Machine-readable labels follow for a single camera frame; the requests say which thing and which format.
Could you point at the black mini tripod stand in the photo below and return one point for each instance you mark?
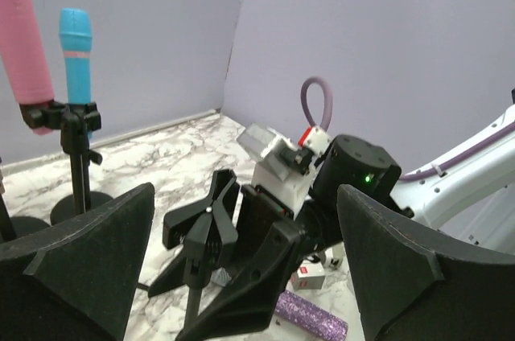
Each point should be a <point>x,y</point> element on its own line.
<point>42,116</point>

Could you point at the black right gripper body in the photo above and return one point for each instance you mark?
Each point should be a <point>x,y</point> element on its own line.
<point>318,227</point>

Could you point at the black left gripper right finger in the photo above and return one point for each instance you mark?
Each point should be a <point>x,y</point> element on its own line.
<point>414,283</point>

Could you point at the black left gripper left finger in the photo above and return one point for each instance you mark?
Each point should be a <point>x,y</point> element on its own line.
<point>77,279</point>

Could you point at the white red small box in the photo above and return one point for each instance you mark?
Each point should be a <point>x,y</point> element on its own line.
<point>309,276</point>

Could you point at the purple glitter microphone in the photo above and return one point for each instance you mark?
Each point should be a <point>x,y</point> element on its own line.
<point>310,317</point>

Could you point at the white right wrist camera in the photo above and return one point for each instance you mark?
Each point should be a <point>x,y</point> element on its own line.
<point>284,169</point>

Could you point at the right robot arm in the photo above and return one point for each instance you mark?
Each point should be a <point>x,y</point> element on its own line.
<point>466,193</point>

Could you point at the black mic stand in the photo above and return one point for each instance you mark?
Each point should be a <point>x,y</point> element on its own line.
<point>76,122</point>
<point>12,228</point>
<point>205,230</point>

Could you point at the blue microphone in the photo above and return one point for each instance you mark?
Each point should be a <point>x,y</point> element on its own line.
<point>76,41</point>

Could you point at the pink microphone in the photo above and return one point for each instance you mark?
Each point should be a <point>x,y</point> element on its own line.
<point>23,55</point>

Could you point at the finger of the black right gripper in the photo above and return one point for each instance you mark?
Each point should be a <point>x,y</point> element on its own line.
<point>170,278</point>
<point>265,262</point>

